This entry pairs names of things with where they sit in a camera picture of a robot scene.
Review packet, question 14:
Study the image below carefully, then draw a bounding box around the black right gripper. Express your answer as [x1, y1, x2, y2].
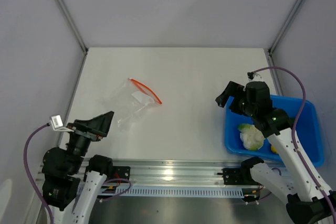
[215, 81, 257, 118]

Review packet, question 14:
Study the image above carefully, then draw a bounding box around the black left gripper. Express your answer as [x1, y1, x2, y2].
[66, 110, 114, 173]

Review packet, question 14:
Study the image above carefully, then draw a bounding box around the clear orange zip top bag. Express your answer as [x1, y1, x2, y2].
[102, 78, 162, 132]

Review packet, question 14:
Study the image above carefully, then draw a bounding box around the white toy cauliflower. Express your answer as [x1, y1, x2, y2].
[238, 123, 265, 151]

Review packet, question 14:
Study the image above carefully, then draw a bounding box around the yellow toy lemon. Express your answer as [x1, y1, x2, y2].
[270, 145, 278, 154]

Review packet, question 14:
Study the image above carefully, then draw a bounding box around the green toy cucumber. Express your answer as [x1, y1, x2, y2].
[288, 118, 295, 125]

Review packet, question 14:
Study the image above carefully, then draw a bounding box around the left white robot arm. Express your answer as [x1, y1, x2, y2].
[42, 111, 114, 223]

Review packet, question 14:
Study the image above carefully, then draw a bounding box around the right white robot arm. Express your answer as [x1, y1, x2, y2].
[215, 81, 335, 223]

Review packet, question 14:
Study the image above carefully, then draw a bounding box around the blue plastic bin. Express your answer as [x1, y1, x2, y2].
[224, 95, 324, 167]

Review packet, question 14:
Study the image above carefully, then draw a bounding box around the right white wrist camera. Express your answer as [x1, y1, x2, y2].
[247, 72, 264, 82]

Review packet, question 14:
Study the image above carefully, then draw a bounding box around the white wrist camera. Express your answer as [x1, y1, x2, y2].
[49, 115, 74, 132]
[247, 72, 264, 82]

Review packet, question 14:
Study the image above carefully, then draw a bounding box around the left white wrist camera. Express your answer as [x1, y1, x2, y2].
[49, 115, 74, 132]

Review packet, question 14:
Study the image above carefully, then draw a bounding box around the left black base bracket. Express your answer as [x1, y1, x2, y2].
[111, 166, 131, 179]

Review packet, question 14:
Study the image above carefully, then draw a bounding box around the black base bracket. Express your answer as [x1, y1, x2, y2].
[217, 168, 249, 185]
[111, 166, 131, 179]

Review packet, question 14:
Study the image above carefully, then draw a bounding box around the aluminium mounting rail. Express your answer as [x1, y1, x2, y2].
[113, 159, 241, 187]

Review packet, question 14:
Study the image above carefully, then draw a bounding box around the right black base bracket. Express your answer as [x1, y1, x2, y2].
[217, 168, 249, 185]

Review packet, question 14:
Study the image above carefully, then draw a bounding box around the white slotted cable duct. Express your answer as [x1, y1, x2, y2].
[78, 186, 244, 198]

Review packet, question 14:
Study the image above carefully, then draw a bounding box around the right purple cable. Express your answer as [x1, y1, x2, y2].
[250, 66, 336, 222]

